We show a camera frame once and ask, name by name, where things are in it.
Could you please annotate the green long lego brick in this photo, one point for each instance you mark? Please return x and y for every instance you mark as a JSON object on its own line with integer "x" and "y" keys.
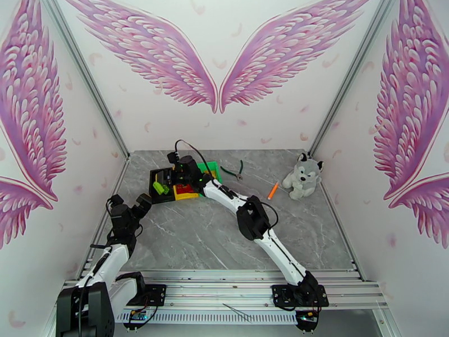
{"x": 156, "y": 186}

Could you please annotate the red eight-stud lego brick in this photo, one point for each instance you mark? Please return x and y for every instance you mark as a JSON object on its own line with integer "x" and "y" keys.
{"x": 190, "y": 188}

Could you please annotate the red six-stud lego brick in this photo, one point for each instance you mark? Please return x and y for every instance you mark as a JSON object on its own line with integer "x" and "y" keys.
{"x": 181, "y": 188}

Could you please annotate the green six-stud lego brick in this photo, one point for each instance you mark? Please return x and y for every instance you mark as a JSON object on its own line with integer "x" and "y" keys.
{"x": 164, "y": 189}

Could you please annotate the yellow tall lego brick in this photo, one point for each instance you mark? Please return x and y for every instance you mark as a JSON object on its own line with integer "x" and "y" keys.
{"x": 216, "y": 175}

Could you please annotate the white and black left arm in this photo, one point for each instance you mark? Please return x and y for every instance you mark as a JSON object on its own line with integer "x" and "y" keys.
{"x": 112, "y": 258}

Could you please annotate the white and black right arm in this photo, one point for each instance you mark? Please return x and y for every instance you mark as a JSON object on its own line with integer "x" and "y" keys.
{"x": 224, "y": 197}

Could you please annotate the black storage bin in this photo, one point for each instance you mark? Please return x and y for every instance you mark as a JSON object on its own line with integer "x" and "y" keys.
{"x": 154, "y": 199}

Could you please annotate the green storage bin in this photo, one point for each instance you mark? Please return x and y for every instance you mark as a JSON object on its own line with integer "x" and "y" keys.
{"x": 207, "y": 165}

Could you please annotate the yellow storage bin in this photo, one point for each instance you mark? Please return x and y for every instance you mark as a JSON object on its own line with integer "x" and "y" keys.
{"x": 187, "y": 196}

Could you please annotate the orange marker pen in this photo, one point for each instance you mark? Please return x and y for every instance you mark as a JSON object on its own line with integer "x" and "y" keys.
{"x": 273, "y": 191}

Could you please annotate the small circuit board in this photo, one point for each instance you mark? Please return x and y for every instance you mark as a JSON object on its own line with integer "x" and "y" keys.
{"x": 307, "y": 316}
{"x": 138, "y": 315}

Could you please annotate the grey husky plush toy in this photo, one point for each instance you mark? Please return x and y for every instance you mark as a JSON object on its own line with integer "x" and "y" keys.
{"x": 303, "y": 176}

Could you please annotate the white perforated strip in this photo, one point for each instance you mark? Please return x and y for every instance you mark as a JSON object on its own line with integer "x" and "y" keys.
{"x": 210, "y": 316}

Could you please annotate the metal tweezers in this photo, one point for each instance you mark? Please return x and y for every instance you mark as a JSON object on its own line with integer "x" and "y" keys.
{"x": 238, "y": 312}

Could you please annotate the aluminium floor rail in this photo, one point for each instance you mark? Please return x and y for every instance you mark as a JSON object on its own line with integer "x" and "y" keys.
{"x": 101, "y": 216}
{"x": 342, "y": 227}

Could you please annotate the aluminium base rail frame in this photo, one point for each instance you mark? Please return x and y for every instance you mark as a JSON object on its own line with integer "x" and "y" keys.
{"x": 217, "y": 283}

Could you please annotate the aluminium frame post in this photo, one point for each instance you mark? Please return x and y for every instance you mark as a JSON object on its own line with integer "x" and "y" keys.
{"x": 87, "y": 79}
{"x": 350, "y": 79}

